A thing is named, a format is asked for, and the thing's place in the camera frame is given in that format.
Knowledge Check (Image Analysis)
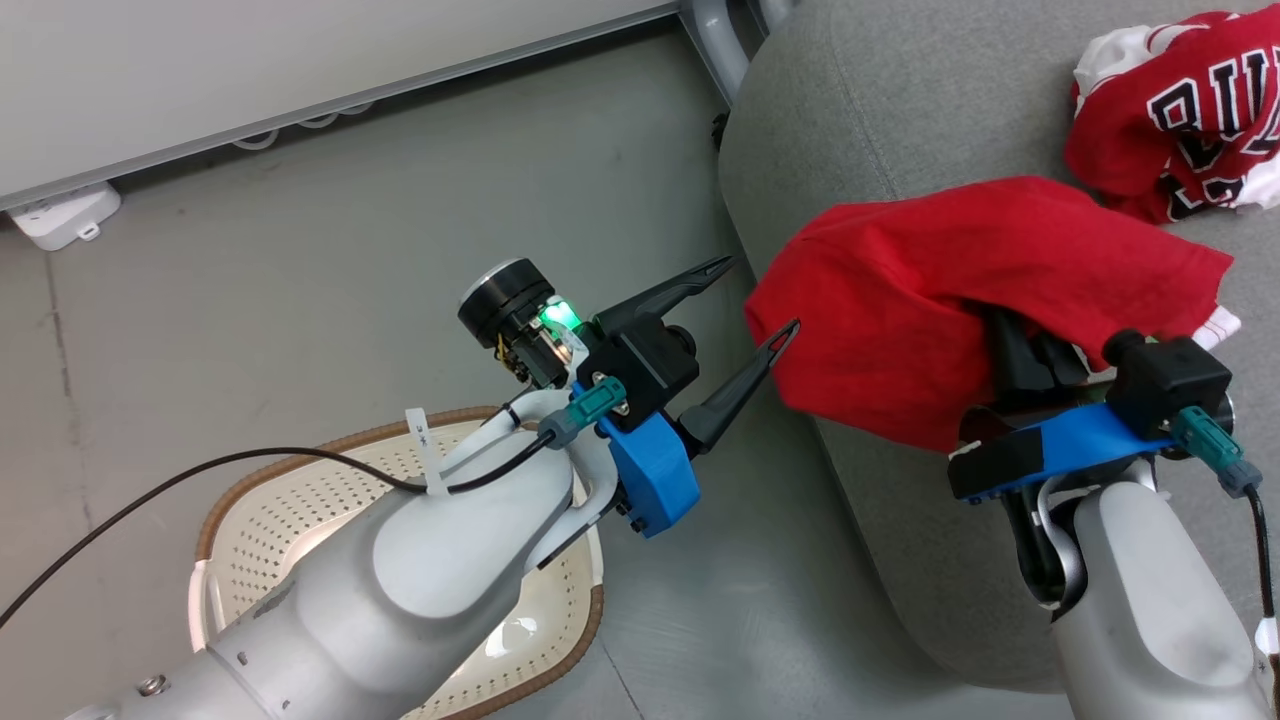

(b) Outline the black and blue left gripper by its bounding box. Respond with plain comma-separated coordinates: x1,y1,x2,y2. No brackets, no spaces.
458,256,802,542

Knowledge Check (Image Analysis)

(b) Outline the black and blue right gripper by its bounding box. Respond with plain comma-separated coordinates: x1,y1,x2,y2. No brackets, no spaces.
946,310,1179,503

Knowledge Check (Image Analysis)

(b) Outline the plain red t-shirt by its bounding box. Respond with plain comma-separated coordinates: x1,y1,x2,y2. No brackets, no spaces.
745,176,1243,453

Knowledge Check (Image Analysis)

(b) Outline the red jersey with black lettering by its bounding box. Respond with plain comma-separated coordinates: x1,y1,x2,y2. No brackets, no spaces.
1063,8,1280,225

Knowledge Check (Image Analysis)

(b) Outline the grey fabric sofa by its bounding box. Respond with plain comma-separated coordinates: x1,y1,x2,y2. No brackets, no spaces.
718,0,1280,693

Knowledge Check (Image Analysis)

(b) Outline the white zip tie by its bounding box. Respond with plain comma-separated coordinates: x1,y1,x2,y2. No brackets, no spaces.
404,406,452,499

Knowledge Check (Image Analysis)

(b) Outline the white basket brown woven rim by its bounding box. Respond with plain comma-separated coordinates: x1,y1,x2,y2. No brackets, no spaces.
188,405,606,720

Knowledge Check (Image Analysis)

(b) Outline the large white partition panel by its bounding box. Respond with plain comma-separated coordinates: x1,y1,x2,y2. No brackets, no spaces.
0,0,691,213

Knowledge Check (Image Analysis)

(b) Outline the white power strip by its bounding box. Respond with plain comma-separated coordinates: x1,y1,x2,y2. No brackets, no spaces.
5,182,123,252

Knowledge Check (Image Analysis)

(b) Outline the right camera cable teal plug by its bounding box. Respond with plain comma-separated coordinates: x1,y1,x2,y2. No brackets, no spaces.
1168,405,1280,661

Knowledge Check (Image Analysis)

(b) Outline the coiled white cable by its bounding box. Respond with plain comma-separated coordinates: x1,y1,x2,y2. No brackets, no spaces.
232,98,377,152

